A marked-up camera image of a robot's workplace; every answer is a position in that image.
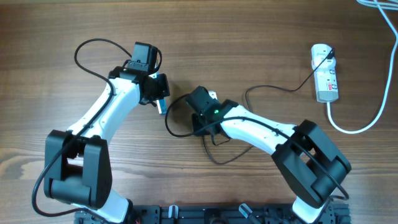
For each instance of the turquoise screen Galaxy smartphone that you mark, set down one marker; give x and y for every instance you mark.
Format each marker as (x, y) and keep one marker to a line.
(161, 105)

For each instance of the white power strip socket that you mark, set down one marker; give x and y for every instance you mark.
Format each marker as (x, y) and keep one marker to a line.
(323, 64)

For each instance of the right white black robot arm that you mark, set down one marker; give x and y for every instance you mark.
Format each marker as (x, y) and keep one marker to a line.
(309, 161)

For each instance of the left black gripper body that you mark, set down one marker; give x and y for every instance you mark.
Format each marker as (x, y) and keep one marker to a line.
(159, 88)

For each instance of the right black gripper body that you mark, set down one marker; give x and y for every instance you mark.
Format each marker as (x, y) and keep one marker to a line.
(200, 126)

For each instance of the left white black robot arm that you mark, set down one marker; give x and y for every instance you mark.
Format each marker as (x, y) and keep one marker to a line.
(77, 176)

